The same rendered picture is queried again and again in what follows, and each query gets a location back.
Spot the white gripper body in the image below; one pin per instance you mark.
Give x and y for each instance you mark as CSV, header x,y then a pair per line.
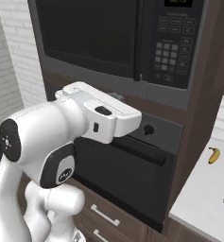
x,y
126,118

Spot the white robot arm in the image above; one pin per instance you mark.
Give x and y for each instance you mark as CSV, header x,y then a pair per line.
x,y
37,132

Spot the microwave start button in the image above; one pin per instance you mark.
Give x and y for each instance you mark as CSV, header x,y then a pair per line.
x,y
168,77

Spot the black microwave oven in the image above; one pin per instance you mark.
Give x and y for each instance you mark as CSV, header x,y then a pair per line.
x,y
179,91

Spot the black oven door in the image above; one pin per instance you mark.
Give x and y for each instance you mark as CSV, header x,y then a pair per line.
x,y
129,182

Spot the black microwave door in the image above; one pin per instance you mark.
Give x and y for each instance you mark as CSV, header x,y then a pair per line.
x,y
91,34

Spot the black oven knob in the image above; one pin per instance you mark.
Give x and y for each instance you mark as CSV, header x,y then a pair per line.
x,y
149,129

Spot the black built-in oven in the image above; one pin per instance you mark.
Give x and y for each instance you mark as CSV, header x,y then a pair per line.
x,y
167,135

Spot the brown tall cabinet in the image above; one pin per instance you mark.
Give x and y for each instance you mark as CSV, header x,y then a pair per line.
x,y
204,104

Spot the yellow banana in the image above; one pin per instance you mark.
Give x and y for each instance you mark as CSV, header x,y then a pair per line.
x,y
214,155

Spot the brown drawer front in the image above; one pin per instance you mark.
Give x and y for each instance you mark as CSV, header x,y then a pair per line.
x,y
129,217
85,231

